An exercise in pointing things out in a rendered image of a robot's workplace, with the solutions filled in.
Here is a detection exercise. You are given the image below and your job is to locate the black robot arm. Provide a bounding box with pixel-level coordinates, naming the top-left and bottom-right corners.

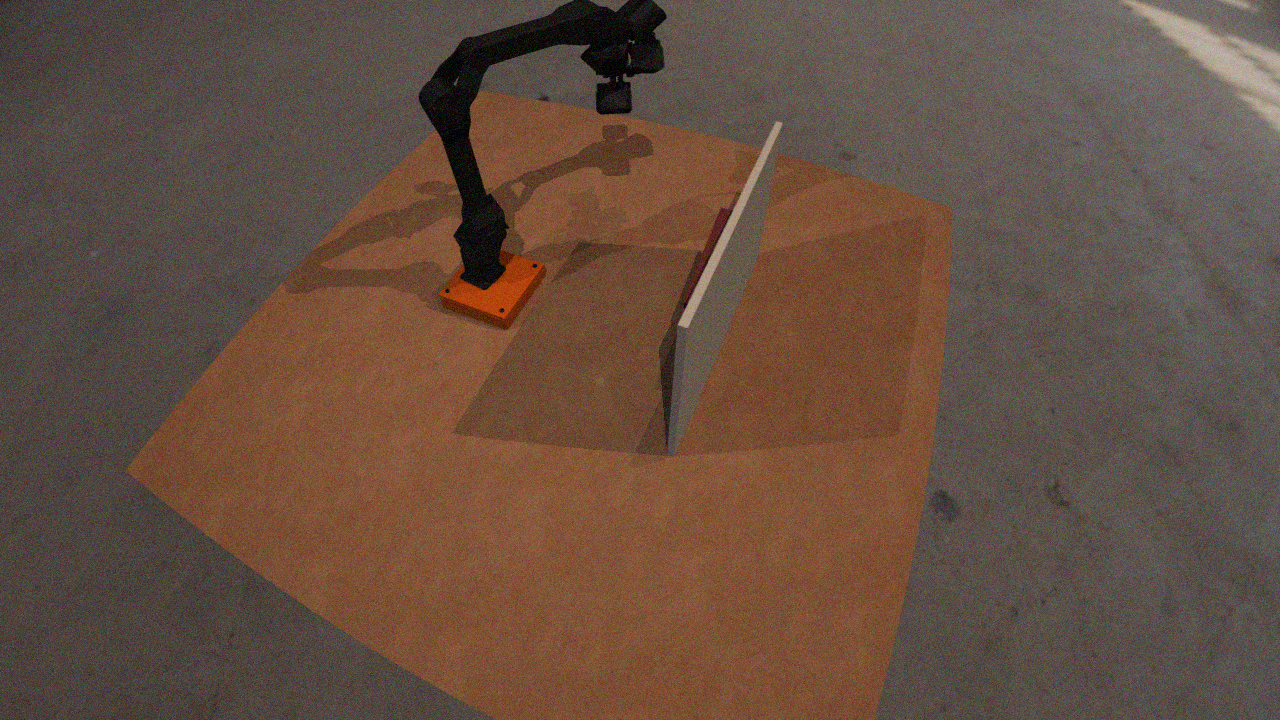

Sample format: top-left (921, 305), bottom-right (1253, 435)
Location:
top-left (419, 0), bottom-right (667, 290)

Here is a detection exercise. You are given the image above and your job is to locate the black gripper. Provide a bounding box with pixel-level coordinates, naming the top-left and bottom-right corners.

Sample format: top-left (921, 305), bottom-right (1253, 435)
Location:
top-left (595, 50), bottom-right (632, 114)

